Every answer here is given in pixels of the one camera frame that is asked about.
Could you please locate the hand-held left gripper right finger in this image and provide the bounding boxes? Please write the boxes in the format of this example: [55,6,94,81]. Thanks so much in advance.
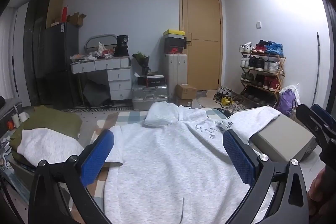
[223,130,310,224]

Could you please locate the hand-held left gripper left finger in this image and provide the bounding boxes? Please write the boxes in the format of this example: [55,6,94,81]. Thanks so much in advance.
[28,130,115,224]

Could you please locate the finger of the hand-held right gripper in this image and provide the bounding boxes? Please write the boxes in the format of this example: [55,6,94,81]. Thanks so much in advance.
[312,104,336,133]
[296,104,336,151]

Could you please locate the light grey hoodie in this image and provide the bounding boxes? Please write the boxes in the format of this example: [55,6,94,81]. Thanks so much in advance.
[104,101,281,224]

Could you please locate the person's right hand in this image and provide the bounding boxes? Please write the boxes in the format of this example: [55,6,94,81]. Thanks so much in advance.
[308,169,328,217]

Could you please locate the grey storage box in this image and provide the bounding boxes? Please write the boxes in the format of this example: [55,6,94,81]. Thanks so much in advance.
[248,112,315,161]

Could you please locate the checkered blanket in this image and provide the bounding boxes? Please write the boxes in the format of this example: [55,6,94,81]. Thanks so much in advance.
[5,107,229,224]

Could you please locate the purple bag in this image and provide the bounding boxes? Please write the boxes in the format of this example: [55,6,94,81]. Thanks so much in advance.
[276,89,297,115]

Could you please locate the grey metal pole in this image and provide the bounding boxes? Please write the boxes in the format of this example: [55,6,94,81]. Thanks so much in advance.
[314,32,321,109]

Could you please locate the folded white sweater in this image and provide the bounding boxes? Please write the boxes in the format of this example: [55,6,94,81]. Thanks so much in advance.
[17,128,84,165]

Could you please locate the olive green garment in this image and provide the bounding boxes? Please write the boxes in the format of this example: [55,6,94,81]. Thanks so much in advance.
[10,105,83,151]

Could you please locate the pile of loose shoes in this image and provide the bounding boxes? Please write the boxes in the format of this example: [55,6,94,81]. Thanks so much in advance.
[213,86,252,112]

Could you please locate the black bag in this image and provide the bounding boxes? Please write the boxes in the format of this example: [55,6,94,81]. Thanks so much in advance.
[83,79,112,107]

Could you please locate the wooden shoe rack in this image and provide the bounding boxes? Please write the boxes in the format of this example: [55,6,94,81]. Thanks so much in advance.
[240,52,286,106]

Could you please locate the silver hard suitcase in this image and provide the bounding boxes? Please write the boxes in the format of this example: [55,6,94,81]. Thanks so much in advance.
[132,84,168,111]

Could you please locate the low cardboard box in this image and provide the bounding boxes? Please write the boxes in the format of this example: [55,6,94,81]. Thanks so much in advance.
[175,98,193,108]

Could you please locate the white drawer dresser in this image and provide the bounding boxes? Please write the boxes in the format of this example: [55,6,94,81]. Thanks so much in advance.
[70,55,132,101]

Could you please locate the rows of assorted sneakers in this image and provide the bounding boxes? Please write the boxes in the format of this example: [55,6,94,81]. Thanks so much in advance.
[239,40,284,90]

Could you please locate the brown cardboard box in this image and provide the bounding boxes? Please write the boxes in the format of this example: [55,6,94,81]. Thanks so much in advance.
[175,84,197,100]

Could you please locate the black and red flat box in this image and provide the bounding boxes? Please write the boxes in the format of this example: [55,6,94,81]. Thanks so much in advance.
[137,74,166,86]

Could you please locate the black refrigerator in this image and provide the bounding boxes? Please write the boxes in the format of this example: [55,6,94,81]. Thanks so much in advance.
[43,22,79,109]

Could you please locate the clutter of cloths and papers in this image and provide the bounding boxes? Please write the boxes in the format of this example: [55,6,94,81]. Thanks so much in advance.
[71,42,116,60]

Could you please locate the dark wrapped flower bouquet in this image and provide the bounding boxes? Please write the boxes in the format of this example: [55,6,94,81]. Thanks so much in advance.
[132,51,151,76]

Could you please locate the white upright suitcase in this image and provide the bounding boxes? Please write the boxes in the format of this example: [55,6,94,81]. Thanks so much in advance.
[165,53,188,101]

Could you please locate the wooden door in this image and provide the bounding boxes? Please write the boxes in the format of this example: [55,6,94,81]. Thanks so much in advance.
[179,0,223,91]

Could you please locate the tall black box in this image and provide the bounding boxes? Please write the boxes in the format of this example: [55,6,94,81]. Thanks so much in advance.
[114,35,130,57]

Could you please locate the arched grey mirror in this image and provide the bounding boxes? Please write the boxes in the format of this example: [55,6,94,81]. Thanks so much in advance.
[84,34,117,52]

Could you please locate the red and black shoebox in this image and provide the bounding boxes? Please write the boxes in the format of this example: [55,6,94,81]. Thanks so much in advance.
[165,45,184,54]

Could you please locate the open cardboard box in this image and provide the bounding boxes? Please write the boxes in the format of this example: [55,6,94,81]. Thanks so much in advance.
[67,13,87,28]

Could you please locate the yellow shoebox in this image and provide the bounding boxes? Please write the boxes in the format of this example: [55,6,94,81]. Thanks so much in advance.
[163,29,185,38]

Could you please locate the flat cardboard sheets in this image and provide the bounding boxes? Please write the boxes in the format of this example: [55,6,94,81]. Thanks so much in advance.
[46,0,66,29]

